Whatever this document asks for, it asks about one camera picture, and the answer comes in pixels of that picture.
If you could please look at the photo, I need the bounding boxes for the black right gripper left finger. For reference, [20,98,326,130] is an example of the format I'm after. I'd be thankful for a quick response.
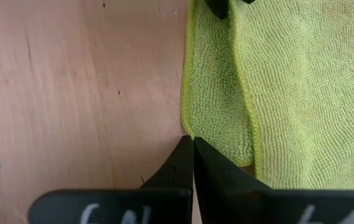
[28,135,195,224]

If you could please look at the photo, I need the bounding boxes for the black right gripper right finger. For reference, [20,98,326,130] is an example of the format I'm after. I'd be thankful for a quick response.
[194,136,354,224]

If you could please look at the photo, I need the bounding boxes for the lime green microfiber towel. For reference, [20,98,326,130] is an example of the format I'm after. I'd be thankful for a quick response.
[180,0,354,191]

